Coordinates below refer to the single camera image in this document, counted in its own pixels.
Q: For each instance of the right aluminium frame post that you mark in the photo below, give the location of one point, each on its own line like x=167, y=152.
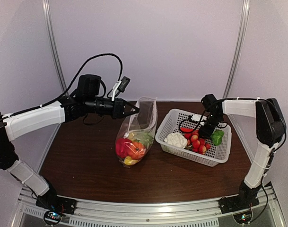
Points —
x=239, y=44

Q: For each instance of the aluminium frame post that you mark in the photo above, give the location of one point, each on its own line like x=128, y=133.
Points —
x=239, y=44
x=52, y=42

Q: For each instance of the curved aluminium front rail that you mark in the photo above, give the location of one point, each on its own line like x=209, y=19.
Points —
x=201, y=213

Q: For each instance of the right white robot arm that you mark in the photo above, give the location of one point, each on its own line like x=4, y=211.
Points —
x=270, y=131

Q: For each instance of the red lychee bunch toy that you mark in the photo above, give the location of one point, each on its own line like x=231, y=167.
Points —
x=196, y=144

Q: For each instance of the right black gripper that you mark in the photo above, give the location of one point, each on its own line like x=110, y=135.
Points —
x=205, y=132

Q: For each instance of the left aluminium frame post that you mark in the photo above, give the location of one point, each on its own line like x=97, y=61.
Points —
x=52, y=42

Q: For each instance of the white plastic basket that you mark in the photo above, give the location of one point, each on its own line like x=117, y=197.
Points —
x=178, y=118

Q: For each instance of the white cauliflower toy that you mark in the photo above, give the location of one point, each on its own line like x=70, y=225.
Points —
x=176, y=139

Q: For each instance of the yellow lemon toy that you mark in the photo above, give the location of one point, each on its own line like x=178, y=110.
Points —
x=129, y=161

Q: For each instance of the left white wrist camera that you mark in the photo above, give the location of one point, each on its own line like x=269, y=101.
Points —
x=118, y=88

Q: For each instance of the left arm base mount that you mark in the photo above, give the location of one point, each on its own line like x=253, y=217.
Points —
x=56, y=211

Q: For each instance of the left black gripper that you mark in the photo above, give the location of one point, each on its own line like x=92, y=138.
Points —
x=117, y=110

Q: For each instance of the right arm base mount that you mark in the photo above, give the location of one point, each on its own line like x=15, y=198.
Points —
x=238, y=205

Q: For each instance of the green apple toy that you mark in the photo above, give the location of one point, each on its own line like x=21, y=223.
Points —
x=145, y=138

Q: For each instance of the orange carrot toy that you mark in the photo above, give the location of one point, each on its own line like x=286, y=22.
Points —
x=188, y=130

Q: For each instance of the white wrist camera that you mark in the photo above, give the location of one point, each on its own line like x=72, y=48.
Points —
x=118, y=88
x=197, y=117

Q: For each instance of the clear dotted zip bag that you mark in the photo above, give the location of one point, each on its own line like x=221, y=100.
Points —
x=137, y=132

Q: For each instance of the green leafy vegetable toy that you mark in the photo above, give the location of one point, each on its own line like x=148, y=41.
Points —
x=217, y=137

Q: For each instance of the red bell pepper toy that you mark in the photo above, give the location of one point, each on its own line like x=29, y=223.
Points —
x=123, y=147

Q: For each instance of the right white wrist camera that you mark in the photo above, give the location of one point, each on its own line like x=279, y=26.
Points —
x=197, y=117

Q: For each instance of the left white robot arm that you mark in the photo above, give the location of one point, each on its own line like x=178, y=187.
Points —
x=14, y=125

